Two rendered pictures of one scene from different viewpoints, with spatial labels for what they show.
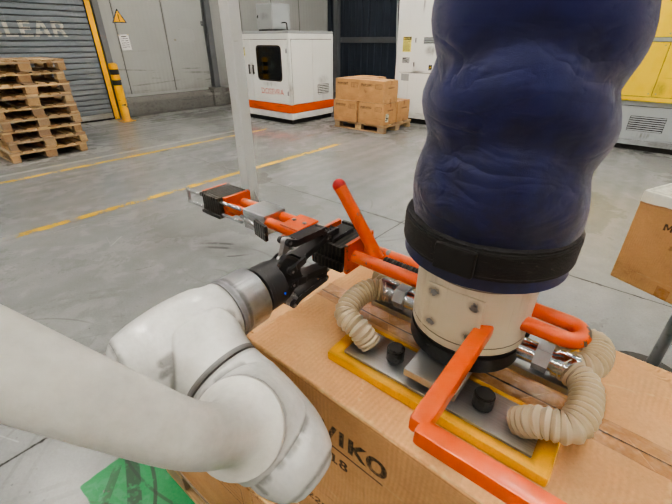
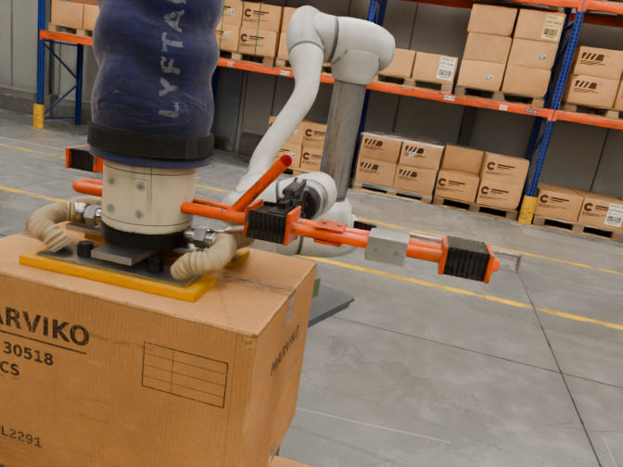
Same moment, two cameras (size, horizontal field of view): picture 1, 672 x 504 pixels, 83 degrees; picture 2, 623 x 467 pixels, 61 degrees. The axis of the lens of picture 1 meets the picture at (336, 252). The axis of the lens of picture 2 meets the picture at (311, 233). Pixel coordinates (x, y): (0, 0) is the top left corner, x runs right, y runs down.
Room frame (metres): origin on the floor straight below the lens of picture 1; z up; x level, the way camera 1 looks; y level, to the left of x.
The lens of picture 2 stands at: (1.51, -0.40, 1.46)
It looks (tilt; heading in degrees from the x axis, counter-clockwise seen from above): 16 degrees down; 152
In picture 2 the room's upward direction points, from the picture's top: 9 degrees clockwise
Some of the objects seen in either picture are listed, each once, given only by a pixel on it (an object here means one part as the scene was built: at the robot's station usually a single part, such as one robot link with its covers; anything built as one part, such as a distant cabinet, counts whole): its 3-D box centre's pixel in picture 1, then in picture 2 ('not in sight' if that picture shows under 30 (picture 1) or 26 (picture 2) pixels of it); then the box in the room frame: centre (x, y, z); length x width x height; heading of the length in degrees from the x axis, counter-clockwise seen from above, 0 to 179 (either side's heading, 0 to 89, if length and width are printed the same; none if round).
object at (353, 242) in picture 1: (342, 244); (273, 221); (0.63, -0.01, 1.20); 0.10 x 0.08 x 0.06; 142
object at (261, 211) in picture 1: (264, 217); (387, 246); (0.77, 0.16, 1.20); 0.07 x 0.07 x 0.04; 52
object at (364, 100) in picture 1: (373, 102); not in sight; (8.08, -0.74, 0.45); 1.21 x 1.03 x 0.91; 50
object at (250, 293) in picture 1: (241, 301); (306, 200); (0.46, 0.14, 1.20); 0.09 x 0.06 x 0.09; 52
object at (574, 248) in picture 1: (487, 227); (153, 137); (0.48, -0.21, 1.31); 0.23 x 0.23 x 0.04
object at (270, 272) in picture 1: (277, 279); (298, 207); (0.52, 0.09, 1.20); 0.09 x 0.07 x 0.08; 142
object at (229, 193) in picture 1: (227, 199); (464, 258); (0.86, 0.26, 1.21); 0.08 x 0.07 x 0.05; 52
